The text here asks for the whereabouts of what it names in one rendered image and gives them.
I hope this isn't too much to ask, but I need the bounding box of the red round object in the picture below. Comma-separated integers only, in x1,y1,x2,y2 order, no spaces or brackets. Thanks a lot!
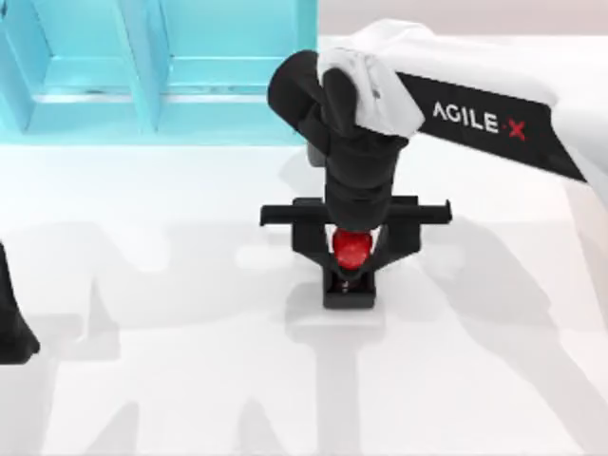
331,228,373,292

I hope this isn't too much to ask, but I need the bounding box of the light blue rack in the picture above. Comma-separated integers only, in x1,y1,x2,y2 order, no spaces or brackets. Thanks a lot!
0,0,318,146

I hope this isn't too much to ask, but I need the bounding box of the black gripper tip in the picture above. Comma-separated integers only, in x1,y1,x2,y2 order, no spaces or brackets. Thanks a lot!
0,241,42,367

